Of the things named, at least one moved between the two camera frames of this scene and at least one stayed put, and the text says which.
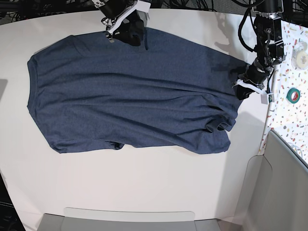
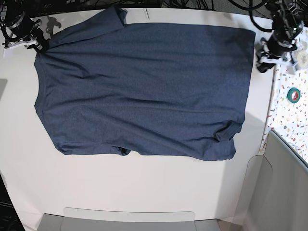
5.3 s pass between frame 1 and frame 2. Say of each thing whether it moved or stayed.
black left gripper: moved
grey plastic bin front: stayed
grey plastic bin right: stayed
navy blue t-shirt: moved
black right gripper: moved
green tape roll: stayed
